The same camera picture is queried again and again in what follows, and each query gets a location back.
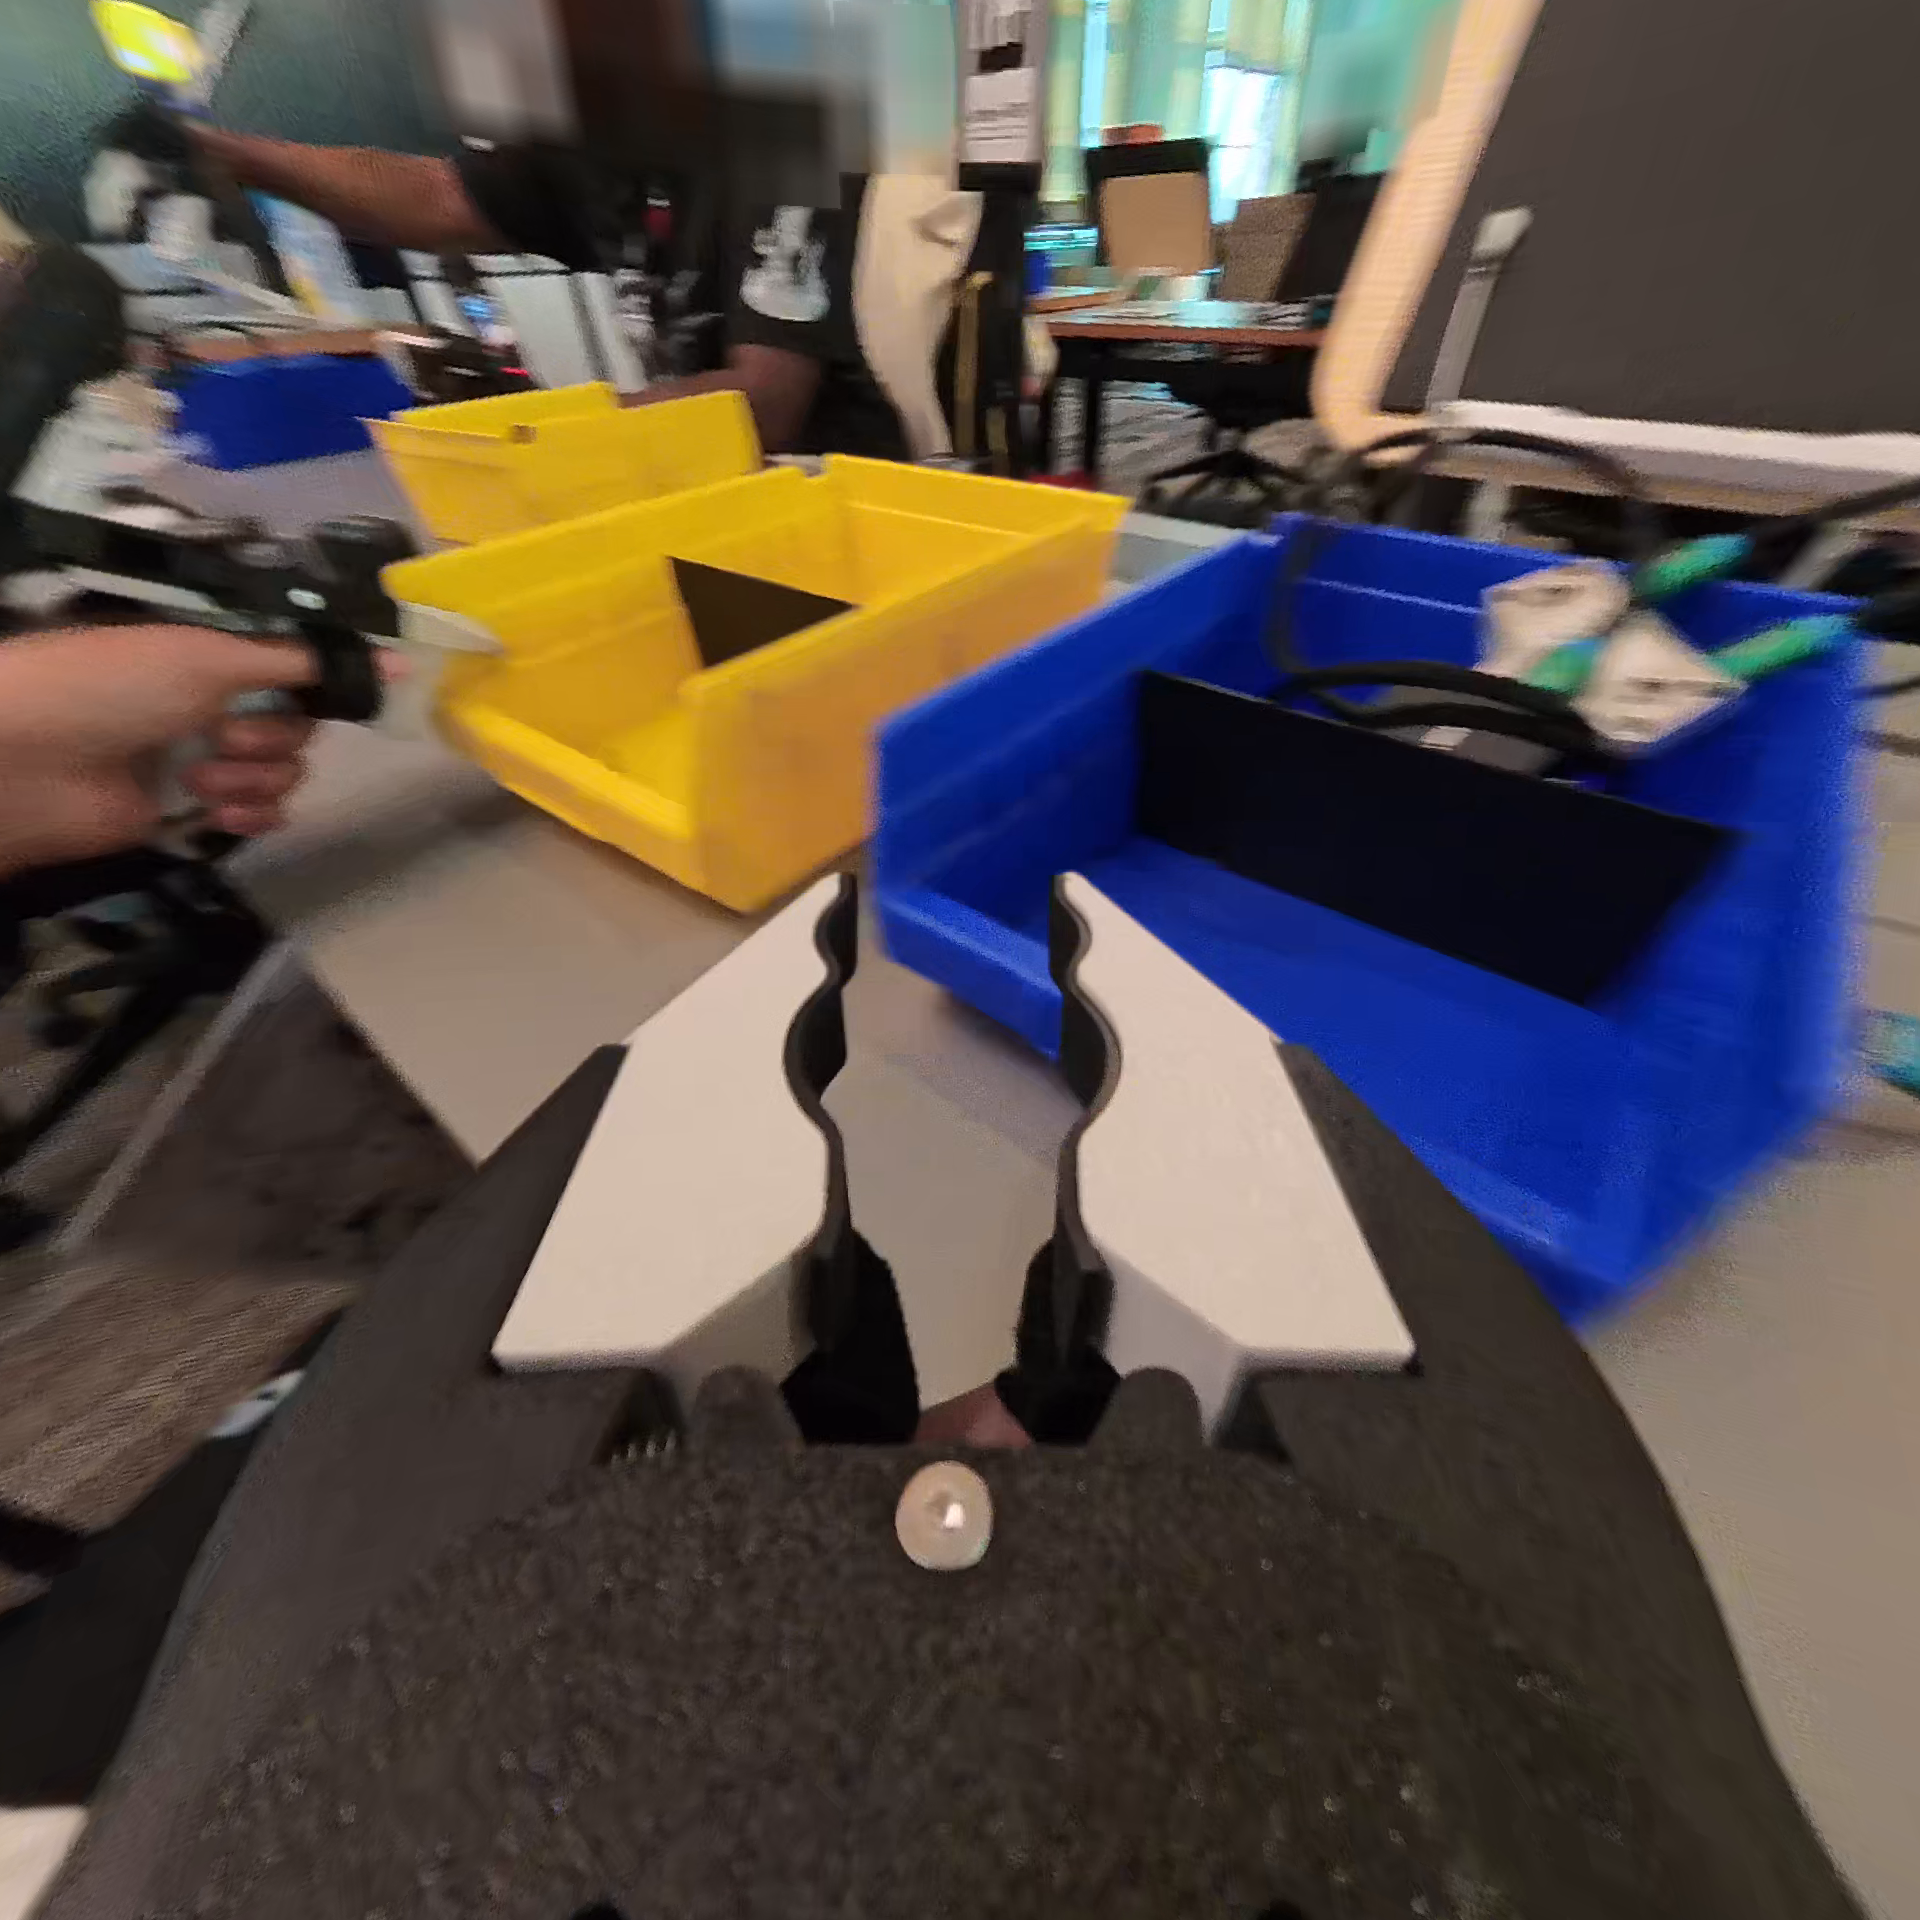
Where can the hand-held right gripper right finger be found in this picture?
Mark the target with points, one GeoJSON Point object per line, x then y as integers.
{"type": "Point", "coordinates": [1230, 1200]}

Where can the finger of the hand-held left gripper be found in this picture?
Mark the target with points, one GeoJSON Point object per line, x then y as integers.
{"type": "Point", "coordinates": [443, 628]}

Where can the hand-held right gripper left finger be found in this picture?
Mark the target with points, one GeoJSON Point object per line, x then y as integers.
{"type": "Point", "coordinates": [675, 1184]}

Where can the blue plastic bin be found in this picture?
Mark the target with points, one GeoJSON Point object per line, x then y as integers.
{"type": "Point", "coordinates": [1650, 1170]}

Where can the yellow plastic bin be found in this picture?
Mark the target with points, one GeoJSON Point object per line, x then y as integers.
{"type": "Point", "coordinates": [600, 450]}
{"type": "Point", "coordinates": [841, 780]}

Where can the silver hdmi hub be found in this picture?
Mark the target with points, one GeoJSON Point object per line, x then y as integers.
{"type": "Point", "coordinates": [1543, 601]}
{"type": "Point", "coordinates": [1650, 682]}

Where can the person's left hand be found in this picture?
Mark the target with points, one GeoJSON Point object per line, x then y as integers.
{"type": "Point", "coordinates": [90, 735]}

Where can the small blue bin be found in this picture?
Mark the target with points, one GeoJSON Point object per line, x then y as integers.
{"type": "Point", "coordinates": [283, 411]}

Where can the black bin divider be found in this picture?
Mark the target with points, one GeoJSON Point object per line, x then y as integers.
{"type": "Point", "coordinates": [1424, 840]}
{"type": "Point", "coordinates": [748, 605]}

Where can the wooden background table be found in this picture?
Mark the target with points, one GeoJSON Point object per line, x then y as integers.
{"type": "Point", "coordinates": [1184, 318]}

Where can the white folding stand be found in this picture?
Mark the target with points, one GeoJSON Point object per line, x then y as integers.
{"type": "Point", "coordinates": [1650, 434]}

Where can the black board with wooden rim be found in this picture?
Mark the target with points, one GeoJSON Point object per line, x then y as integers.
{"type": "Point", "coordinates": [1650, 194]}

